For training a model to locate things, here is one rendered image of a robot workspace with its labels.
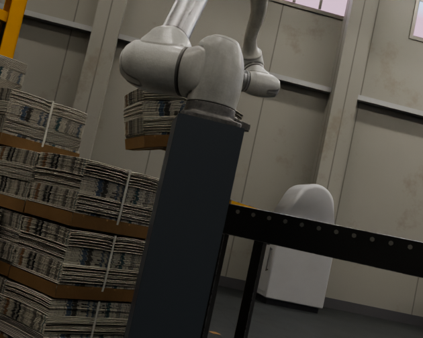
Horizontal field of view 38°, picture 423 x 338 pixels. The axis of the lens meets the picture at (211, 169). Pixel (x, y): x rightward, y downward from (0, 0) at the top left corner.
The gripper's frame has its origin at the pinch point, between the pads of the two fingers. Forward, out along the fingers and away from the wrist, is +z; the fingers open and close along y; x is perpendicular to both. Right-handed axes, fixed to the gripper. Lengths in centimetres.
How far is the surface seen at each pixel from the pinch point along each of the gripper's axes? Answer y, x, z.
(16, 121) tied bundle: 31, 20, 60
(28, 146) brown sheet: 40, 23, 54
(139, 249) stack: 73, -19, 15
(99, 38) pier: -124, 456, -41
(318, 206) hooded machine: 32, 337, -280
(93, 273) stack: 82, -27, 31
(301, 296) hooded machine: 129, 335, -272
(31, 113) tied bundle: 27, 22, 55
